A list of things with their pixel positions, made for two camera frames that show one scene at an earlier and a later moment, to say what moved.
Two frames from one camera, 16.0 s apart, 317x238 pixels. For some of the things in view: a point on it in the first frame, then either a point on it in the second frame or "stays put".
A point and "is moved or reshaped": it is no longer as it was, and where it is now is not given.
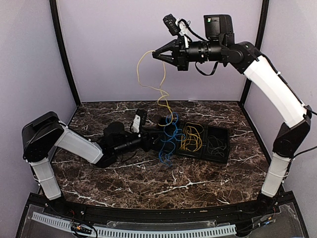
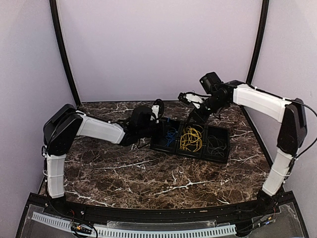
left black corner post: x=55 y=13 stays put
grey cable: x=215 y=146 stays put
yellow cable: x=160 y=89 is moved or reshaped
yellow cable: x=191 y=140 stays put
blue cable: x=169 y=148 is moved or reshaped
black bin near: x=165 y=136 stays put
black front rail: x=263 y=209 stays put
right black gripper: x=183 y=62 to x=200 y=118
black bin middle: x=194 y=144 stays put
